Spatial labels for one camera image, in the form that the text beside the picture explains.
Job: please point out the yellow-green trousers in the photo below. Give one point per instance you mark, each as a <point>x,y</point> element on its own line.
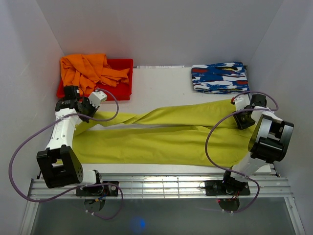
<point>198,134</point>

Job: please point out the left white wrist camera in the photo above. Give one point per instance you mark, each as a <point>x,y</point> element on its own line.
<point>96,98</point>

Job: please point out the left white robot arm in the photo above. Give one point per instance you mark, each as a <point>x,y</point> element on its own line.
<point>58,163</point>

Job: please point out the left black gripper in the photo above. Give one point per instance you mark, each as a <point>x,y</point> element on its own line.
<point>93,109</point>

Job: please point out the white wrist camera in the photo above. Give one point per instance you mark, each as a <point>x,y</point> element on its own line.
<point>96,98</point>
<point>239,103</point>

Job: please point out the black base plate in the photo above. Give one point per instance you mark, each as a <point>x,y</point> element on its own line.
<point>220,189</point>
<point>109,189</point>

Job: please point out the aluminium frame rail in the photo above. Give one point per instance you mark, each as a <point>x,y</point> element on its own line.
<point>189,186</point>

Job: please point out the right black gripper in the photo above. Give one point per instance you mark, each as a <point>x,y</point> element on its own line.
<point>242,126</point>

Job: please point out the folded blue patterned trousers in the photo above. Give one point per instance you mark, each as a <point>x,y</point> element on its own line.
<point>220,78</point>

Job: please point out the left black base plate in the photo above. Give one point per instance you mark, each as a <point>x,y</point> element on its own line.
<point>109,189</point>

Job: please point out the red plastic bin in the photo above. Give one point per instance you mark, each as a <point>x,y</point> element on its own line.
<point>122,91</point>

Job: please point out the orange trousers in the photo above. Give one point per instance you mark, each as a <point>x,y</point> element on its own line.
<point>86,71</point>

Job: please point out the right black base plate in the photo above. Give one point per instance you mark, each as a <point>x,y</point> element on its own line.
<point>220,189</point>

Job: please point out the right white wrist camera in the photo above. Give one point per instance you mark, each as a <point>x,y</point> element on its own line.
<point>239,103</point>

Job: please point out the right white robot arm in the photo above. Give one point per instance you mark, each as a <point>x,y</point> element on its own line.
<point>268,144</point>

